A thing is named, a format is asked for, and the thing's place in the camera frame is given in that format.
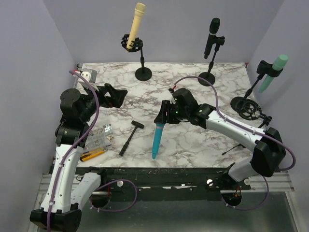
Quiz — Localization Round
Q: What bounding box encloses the yellow black utility knife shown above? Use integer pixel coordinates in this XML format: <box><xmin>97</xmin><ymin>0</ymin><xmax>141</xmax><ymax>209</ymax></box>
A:
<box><xmin>80</xmin><ymin>149</ymin><xmax>106</xmax><ymax>162</ymax></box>

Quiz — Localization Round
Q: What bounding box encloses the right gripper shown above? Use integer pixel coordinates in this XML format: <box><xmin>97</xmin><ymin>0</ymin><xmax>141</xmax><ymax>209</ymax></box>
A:
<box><xmin>154</xmin><ymin>100</ymin><xmax>189</xmax><ymax>124</ymax></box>

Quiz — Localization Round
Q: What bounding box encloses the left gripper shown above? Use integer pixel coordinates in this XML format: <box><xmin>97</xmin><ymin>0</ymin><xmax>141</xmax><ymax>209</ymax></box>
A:
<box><xmin>80</xmin><ymin>82</ymin><xmax>127</xmax><ymax>122</ymax></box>

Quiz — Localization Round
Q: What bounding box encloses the black microphone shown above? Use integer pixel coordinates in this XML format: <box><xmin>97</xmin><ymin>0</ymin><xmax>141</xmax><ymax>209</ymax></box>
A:
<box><xmin>204</xmin><ymin>17</ymin><xmax>221</xmax><ymax>59</ymax></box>

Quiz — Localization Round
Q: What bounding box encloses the black T-handle tool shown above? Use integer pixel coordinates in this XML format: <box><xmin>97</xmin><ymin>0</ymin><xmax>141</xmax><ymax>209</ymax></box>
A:
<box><xmin>119</xmin><ymin>120</ymin><xmax>144</xmax><ymax>157</ymax></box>

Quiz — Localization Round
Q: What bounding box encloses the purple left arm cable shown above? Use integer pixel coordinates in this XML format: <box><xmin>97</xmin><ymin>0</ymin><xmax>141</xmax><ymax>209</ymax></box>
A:
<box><xmin>47</xmin><ymin>70</ymin><xmax>100</xmax><ymax>232</ymax></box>

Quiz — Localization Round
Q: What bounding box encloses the black round-base clip stand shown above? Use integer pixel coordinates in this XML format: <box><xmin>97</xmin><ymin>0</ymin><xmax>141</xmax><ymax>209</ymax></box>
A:
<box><xmin>199</xmin><ymin>36</ymin><xmax>225</xmax><ymax>85</ymax></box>

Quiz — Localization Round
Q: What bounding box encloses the black front mounting rail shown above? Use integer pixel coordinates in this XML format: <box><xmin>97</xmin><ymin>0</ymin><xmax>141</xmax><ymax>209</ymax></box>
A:
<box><xmin>76</xmin><ymin>167</ymin><xmax>250</xmax><ymax>202</ymax></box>

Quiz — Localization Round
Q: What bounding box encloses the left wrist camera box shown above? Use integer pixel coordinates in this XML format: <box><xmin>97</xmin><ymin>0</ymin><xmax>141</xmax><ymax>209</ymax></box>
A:
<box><xmin>74</xmin><ymin>69</ymin><xmax>97</xmax><ymax>89</ymax></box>

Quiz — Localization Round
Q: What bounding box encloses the mint green microphone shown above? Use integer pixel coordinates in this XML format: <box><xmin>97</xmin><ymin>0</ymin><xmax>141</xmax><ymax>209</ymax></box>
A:
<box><xmin>258</xmin><ymin>54</ymin><xmax>289</xmax><ymax>93</ymax></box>

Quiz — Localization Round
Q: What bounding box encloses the blue microphone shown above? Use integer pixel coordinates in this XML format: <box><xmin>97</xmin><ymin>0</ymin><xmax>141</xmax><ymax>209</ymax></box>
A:
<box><xmin>152</xmin><ymin>123</ymin><xmax>165</xmax><ymax>159</ymax></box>

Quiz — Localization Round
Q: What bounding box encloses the cream microphone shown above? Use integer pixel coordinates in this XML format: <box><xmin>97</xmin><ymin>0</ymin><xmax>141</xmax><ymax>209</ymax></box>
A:
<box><xmin>126</xmin><ymin>2</ymin><xmax>146</xmax><ymax>50</ymax></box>

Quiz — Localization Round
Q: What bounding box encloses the black tripod shock-mount stand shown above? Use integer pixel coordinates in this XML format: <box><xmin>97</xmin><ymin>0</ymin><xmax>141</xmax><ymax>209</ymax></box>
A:
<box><xmin>221</xmin><ymin>100</ymin><xmax>273</xmax><ymax>156</ymax></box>

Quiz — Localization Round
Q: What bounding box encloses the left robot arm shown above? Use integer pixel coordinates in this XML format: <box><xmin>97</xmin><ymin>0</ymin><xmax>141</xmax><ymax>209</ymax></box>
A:
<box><xmin>30</xmin><ymin>84</ymin><xmax>128</xmax><ymax>232</ymax></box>

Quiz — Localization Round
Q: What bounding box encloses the black stand with shock mount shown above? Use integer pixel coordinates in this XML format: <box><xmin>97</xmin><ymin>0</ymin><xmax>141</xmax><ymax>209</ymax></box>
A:
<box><xmin>121</xmin><ymin>34</ymin><xmax>152</xmax><ymax>81</ymax></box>

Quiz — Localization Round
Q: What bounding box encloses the clear screw organizer box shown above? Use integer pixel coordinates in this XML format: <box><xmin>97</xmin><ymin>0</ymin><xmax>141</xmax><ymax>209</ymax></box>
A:
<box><xmin>84</xmin><ymin>123</ymin><xmax>114</xmax><ymax>151</ymax></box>

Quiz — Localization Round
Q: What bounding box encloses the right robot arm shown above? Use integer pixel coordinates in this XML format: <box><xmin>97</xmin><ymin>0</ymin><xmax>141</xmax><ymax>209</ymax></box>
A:
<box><xmin>152</xmin><ymin>88</ymin><xmax>286</xmax><ymax>189</ymax></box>

